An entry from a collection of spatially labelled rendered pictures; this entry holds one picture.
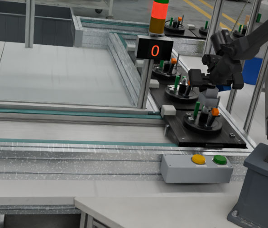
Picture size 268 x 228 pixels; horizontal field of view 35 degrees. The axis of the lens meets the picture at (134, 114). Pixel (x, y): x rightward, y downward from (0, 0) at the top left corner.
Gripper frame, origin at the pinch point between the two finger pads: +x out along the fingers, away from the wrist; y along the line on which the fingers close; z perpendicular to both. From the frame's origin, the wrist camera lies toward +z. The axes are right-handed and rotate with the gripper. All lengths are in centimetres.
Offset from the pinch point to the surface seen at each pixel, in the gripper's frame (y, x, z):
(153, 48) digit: 19.4, -2.1, 12.6
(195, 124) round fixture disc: 3.8, 7.7, -10.9
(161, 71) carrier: 2.2, 39.2, 29.7
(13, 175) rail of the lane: 63, 8, -29
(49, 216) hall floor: 46, 130, -14
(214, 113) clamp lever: 0.9, -1.4, -10.8
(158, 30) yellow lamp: 18.7, -6.7, 16.3
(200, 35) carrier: -46, 88, 90
